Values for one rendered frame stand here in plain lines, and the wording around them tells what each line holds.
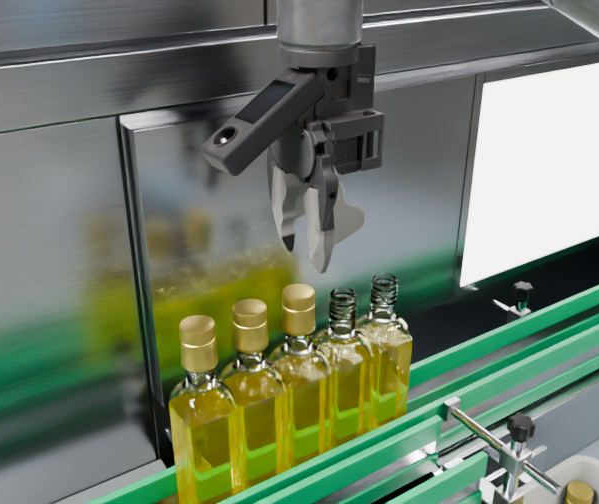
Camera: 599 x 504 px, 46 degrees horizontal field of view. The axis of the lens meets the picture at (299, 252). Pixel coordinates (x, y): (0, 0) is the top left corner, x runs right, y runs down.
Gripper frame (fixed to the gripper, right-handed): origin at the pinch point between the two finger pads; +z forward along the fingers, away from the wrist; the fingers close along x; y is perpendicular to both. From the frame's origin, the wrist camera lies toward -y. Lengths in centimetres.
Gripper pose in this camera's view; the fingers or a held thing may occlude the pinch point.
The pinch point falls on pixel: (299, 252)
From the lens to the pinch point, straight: 69.9
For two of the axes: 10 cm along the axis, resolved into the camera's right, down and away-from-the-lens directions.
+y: 8.4, -2.4, 4.9
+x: -5.4, -3.8, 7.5
